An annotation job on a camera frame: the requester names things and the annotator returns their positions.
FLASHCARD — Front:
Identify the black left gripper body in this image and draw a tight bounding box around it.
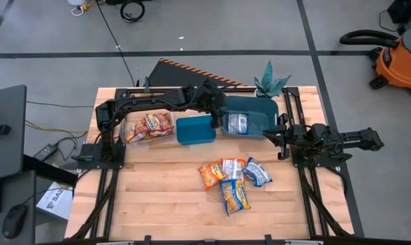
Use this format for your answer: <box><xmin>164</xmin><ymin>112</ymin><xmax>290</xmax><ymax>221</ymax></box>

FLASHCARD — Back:
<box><xmin>191</xmin><ymin>80</ymin><xmax>228</xmax><ymax>118</ymax></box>

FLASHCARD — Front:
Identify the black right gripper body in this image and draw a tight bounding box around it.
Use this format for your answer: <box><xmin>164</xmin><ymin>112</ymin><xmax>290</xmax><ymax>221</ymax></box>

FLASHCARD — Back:
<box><xmin>276</xmin><ymin>112</ymin><xmax>299</xmax><ymax>161</ymax></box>

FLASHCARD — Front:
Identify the blue Maruchan noodle packet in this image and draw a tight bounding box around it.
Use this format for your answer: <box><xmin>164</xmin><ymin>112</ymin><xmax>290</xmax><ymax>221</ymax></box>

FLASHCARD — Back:
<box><xmin>227</xmin><ymin>113</ymin><xmax>249</xmax><ymax>135</ymax></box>
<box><xmin>220</xmin><ymin>178</ymin><xmax>251</xmax><ymax>217</ymax></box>
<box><xmin>242</xmin><ymin>157</ymin><xmax>273</xmax><ymax>187</ymax></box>

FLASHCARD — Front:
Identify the orange Maruchan noodle packet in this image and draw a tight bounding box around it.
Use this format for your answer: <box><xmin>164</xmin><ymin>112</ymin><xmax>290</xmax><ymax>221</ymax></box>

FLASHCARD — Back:
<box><xmin>220</xmin><ymin>157</ymin><xmax>246</xmax><ymax>181</ymax></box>
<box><xmin>197</xmin><ymin>162</ymin><xmax>227</xmax><ymax>191</ymax></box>

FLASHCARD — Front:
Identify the red Maruchan noodle packet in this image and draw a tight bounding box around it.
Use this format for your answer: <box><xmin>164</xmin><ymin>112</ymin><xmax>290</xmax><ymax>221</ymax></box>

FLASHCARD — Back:
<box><xmin>157</xmin><ymin>117</ymin><xmax>175</xmax><ymax>137</ymax></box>
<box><xmin>144</xmin><ymin>113</ymin><xmax>172</xmax><ymax>135</ymax></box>
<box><xmin>125</xmin><ymin>120</ymin><xmax>148</xmax><ymax>144</ymax></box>

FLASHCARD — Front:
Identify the small blue plastic bin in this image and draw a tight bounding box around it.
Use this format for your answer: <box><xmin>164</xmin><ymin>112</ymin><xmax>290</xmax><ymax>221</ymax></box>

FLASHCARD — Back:
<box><xmin>175</xmin><ymin>114</ymin><xmax>217</xmax><ymax>146</ymax></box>

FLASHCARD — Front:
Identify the large teal plastic bin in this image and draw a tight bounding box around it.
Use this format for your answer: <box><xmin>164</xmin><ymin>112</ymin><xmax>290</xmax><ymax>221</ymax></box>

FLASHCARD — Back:
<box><xmin>219</xmin><ymin>95</ymin><xmax>280</xmax><ymax>140</ymax></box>

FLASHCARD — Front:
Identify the black mat orange striped edge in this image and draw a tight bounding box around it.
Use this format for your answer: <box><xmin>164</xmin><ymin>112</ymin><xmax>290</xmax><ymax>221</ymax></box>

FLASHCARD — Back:
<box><xmin>146</xmin><ymin>57</ymin><xmax>249</xmax><ymax>88</ymax></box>

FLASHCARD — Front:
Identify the teal artificial plant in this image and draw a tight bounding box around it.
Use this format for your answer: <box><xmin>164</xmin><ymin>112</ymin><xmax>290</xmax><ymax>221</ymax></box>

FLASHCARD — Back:
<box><xmin>253</xmin><ymin>60</ymin><xmax>292</xmax><ymax>99</ymax></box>

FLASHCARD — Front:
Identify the clear plastic bin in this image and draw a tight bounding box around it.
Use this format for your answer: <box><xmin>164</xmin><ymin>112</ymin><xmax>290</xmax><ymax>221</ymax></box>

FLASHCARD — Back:
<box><xmin>119</xmin><ymin>110</ymin><xmax>176</xmax><ymax>146</ymax></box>

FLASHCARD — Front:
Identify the orange shop vacuum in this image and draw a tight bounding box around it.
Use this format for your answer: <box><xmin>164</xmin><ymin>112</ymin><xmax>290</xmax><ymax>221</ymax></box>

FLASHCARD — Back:
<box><xmin>368</xmin><ymin>22</ymin><xmax>411</xmax><ymax>99</ymax></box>

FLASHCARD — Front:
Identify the white round device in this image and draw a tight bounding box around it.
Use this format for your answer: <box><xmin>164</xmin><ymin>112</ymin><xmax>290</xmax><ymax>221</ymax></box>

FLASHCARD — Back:
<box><xmin>66</xmin><ymin>0</ymin><xmax>86</xmax><ymax>17</ymax></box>

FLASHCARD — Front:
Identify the black power adapter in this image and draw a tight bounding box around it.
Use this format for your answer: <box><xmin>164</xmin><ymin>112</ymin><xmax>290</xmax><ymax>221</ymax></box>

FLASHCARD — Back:
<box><xmin>33</xmin><ymin>144</ymin><xmax>59</xmax><ymax>162</ymax></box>

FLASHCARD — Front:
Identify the black desk beam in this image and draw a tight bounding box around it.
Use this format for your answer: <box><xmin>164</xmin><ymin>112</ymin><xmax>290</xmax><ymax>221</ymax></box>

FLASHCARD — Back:
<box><xmin>23</xmin><ymin>154</ymin><xmax>79</xmax><ymax>187</ymax></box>

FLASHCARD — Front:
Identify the black case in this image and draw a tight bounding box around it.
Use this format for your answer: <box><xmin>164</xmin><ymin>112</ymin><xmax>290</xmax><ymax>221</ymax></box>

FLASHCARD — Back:
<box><xmin>386</xmin><ymin>0</ymin><xmax>411</xmax><ymax>25</ymax></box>

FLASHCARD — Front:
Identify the white printed box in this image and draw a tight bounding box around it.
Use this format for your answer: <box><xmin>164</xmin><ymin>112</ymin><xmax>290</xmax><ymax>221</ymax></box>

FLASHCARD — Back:
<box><xmin>35</xmin><ymin>182</ymin><xmax>74</xmax><ymax>221</ymax></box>

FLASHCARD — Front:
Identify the dark low desk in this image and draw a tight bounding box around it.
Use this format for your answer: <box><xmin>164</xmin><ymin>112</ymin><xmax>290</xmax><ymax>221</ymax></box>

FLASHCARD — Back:
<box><xmin>0</xmin><ymin>169</ymin><xmax>37</xmax><ymax>245</ymax></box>

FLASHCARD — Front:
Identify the grey desk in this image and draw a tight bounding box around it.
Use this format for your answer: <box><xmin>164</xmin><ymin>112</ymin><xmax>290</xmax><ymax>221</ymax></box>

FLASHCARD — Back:
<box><xmin>0</xmin><ymin>84</ymin><xmax>28</xmax><ymax>183</ymax></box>

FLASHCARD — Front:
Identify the black computer mouse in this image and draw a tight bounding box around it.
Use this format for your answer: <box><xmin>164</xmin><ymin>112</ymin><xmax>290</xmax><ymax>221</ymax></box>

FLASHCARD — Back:
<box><xmin>1</xmin><ymin>203</ymin><xmax>28</xmax><ymax>240</ymax></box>

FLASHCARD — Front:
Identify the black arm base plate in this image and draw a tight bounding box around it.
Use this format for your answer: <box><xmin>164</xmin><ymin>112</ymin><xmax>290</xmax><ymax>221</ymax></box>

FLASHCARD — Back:
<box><xmin>71</xmin><ymin>142</ymin><xmax>127</xmax><ymax>170</ymax></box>
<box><xmin>292</xmin><ymin>149</ymin><xmax>344</xmax><ymax>168</ymax></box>

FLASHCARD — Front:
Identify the black metal rig frame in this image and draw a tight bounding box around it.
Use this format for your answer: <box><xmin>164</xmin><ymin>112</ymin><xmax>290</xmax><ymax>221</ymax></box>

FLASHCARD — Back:
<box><xmin>67</xmin><ymin>86</ymin><xmax>355</xmax><ymax>245</ymax></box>

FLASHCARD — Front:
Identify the long black floor cable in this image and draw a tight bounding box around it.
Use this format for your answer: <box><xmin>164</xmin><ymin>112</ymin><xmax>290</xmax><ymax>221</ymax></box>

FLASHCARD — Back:
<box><xmin>95</xmin><ymin>0</ymin><xmax>137</xmax><ymax>86</ymax></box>

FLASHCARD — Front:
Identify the coiled black cable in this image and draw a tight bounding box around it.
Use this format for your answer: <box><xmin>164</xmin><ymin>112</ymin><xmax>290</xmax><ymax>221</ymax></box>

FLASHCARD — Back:
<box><xmin>119</xmin><ymin>0</ymin><xmax>146</xmax><ymax>24</ymax></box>

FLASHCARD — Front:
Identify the black vacuum hose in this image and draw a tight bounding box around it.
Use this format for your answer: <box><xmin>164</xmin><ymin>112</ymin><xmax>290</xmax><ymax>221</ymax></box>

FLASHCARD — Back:
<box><xmin>339</xmin><ymin>29</ymin><xmax>401</xmax><ymax>49</ymax></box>

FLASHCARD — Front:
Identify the thin black cable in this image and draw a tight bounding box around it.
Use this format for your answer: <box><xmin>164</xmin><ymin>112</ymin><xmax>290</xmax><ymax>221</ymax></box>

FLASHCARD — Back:
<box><xmin>26</xmin><ymin>100</ymin><xmax>95</xmax><ymax>109</ymax></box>

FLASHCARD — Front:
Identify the yellow cable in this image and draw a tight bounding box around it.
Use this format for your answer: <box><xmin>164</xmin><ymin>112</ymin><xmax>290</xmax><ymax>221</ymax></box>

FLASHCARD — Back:
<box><xmin>24</xmin><ymin>119</ymin><xmax>89</xmax><ymax>134</ymax></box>

